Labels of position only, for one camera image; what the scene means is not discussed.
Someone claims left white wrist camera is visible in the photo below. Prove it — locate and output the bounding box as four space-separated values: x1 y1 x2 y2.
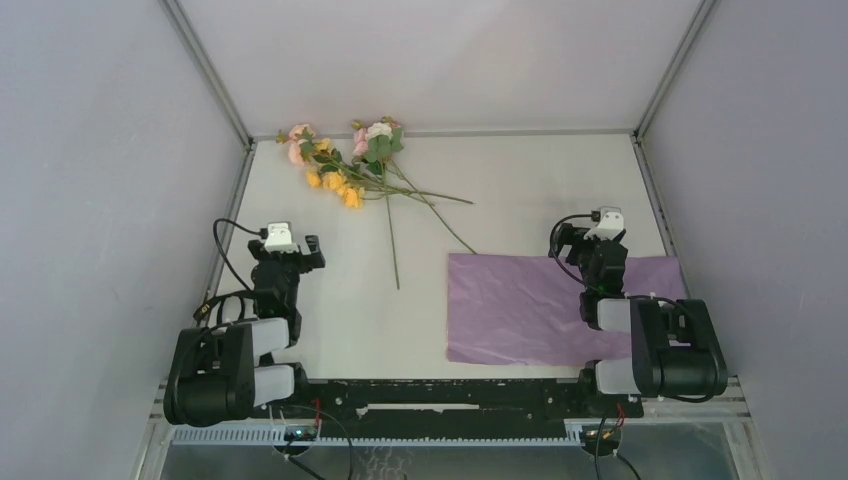
263 221 300 254

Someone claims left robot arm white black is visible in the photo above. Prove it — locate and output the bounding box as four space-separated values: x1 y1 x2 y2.
163 235 326 428

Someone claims white pink rose stem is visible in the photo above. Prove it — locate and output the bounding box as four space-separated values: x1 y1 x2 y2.
348 116 477 254

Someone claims aluminium frame rail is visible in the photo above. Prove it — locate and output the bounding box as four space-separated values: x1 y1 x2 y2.
251 128 639 142

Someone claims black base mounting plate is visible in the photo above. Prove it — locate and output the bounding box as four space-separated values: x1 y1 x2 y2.
267 378 644 441

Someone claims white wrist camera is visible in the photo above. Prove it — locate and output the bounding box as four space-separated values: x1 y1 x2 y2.
263 221 300 254
583 206 626 241

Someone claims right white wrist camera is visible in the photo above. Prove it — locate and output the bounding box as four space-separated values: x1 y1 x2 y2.
583 206 626 241

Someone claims pink purple wrapping paper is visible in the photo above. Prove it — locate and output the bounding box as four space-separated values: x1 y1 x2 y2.
446 252 688 368

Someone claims white slotted cable duct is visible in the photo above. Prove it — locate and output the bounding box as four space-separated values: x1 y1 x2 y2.
170 423 587 448

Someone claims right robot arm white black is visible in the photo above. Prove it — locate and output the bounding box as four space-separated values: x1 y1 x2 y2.
548 217 729 416

